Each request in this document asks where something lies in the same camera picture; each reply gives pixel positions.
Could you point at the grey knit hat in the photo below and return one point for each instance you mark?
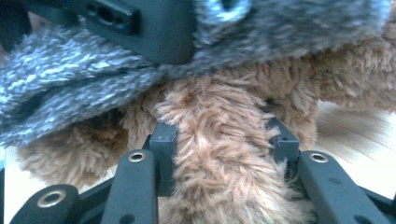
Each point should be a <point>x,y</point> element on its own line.
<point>62,71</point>

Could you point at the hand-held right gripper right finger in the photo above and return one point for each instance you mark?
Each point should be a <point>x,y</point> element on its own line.
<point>285,144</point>

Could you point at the brown plush teddy bear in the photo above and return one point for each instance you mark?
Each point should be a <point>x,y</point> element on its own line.
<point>218,140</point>

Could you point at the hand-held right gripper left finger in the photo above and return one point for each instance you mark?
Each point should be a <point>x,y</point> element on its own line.
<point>163,146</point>

